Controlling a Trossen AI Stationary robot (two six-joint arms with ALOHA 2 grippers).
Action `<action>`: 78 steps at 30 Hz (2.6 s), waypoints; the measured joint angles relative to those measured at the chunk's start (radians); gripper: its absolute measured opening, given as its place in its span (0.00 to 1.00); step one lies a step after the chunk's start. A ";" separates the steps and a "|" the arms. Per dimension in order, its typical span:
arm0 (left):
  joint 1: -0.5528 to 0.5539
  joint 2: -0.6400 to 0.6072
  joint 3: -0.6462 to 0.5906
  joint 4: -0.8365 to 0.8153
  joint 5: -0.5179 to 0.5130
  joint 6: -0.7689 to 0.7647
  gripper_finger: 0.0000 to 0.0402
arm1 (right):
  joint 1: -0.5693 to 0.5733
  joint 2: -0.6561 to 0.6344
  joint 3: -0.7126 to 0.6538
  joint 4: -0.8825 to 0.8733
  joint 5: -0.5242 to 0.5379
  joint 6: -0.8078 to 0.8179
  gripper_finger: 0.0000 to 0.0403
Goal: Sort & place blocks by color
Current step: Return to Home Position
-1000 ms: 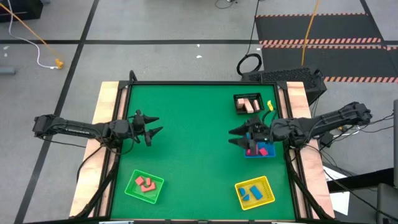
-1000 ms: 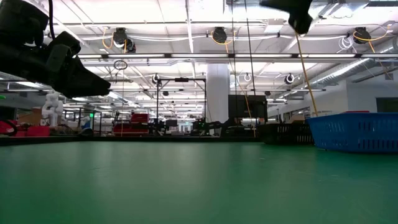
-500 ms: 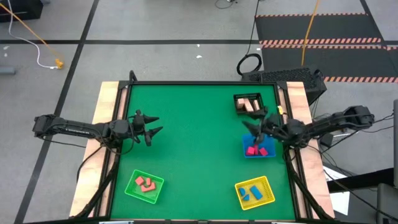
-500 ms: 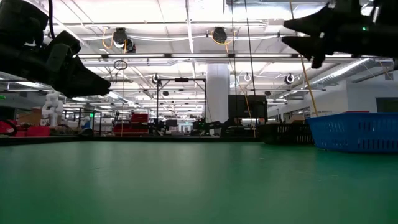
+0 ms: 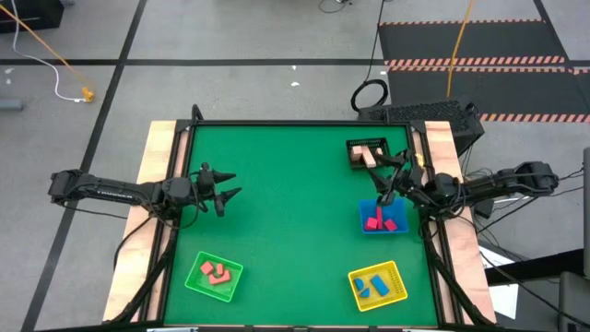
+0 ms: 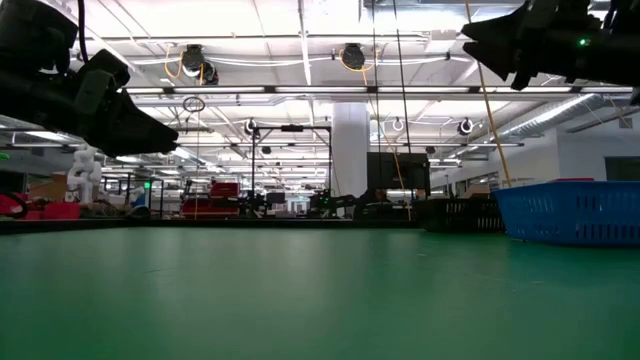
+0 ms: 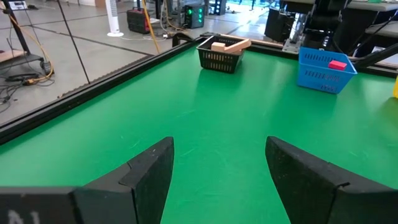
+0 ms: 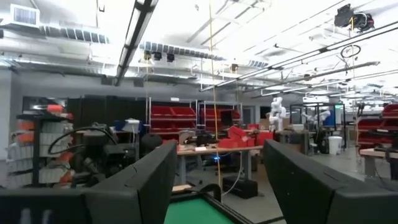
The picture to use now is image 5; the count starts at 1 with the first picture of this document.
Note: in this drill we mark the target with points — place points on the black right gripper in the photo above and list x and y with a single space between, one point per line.
412 184

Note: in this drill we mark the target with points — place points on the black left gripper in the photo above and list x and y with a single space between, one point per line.
200 196

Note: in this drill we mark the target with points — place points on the pale peach wood block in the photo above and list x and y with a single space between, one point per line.
378 151

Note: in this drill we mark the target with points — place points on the long natural wood block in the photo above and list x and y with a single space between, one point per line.
369 159

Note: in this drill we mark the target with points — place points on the short natural wood block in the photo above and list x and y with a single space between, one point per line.
356 153

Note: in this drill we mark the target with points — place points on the red rectangular block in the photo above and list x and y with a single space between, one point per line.
371 224

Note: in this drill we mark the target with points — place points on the salmon cube block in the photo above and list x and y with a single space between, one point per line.
220 269

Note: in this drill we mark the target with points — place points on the blue square block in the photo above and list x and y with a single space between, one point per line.
365 292

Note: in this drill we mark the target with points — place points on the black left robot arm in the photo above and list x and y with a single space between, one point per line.
106 191

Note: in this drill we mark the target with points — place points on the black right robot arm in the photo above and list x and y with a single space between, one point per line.
507 182

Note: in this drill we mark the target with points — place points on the blue plastic basket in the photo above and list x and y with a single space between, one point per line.
400 213

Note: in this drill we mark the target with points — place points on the black plastic basket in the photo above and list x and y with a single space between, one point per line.
352 142

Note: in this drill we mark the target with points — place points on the wooden table side board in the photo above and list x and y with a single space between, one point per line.
156 147
440 138

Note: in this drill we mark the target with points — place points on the black computer tower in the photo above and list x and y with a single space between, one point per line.
428 113

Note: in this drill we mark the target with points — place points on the black power adapter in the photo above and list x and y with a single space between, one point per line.
483 207

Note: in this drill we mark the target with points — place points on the yellow plastic basket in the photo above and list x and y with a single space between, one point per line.
396 276

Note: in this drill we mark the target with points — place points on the green plastic basket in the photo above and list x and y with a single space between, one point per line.
230 290

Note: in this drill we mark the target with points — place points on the black striped floor mat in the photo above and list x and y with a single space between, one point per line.
498 41
507 92

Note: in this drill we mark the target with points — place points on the white paper sheet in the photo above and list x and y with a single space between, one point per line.
504 295

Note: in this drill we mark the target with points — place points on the black desk edge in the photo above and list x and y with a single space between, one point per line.
530 269

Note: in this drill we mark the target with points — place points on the grey cabinet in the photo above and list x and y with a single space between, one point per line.
576 304

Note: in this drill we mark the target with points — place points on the black box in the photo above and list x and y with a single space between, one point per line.
41 11

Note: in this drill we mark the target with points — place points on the black metal table frame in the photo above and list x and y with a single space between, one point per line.
299 122

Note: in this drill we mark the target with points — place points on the grey vertical post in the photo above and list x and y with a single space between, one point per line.
586 207

